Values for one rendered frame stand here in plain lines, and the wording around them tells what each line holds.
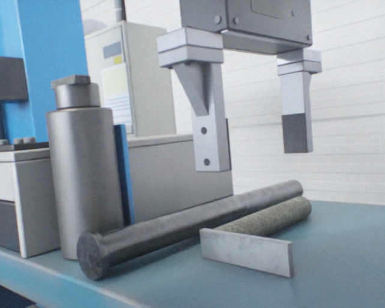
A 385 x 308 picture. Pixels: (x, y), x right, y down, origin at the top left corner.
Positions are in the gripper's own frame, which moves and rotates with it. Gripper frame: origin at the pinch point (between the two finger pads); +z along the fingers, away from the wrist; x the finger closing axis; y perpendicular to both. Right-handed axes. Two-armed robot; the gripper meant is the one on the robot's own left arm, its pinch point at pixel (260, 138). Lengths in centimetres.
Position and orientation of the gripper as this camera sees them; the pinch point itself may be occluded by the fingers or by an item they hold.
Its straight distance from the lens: 35.0
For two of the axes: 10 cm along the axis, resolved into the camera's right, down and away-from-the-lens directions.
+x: -6.7, 1.1, -7.3
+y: -7.3, 0.2, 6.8
